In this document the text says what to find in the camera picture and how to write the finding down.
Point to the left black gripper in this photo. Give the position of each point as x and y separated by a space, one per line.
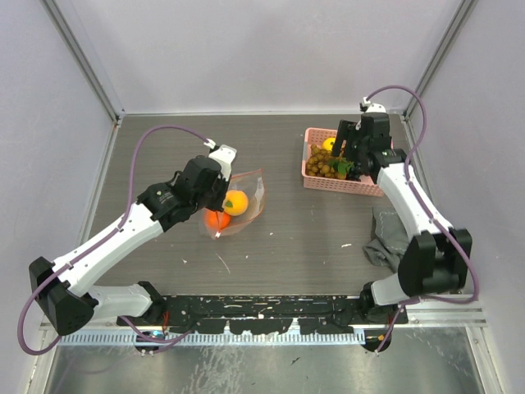
217 204

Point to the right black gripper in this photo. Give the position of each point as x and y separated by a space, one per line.
344 133

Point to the dark grapes with leaves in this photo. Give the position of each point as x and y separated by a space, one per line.
342 169

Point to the yellow lemon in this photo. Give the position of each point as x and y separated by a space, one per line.
328 144

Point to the brown longan bunch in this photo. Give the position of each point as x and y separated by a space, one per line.
317 162

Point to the orange fruit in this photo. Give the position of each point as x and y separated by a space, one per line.
236 203

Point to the red-orange persimmon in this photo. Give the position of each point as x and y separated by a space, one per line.
215 220

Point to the pink plastic basket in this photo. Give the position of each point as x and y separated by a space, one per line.
364 187

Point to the clear zip bag orange zipper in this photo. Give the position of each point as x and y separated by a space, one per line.
252 184

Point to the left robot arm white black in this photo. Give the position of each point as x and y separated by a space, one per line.
65 288

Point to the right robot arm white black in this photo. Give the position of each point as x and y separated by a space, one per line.
436 259

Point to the grey cloth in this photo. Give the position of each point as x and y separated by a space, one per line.
389 240

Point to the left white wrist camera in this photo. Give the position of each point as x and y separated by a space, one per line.
222 154

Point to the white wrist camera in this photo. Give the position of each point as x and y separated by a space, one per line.
222 154
371 110

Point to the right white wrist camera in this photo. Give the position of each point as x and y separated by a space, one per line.
371 110

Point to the grey slotted cable duct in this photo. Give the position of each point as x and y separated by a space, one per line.
291 338

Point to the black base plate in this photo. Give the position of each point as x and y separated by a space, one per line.
213 314

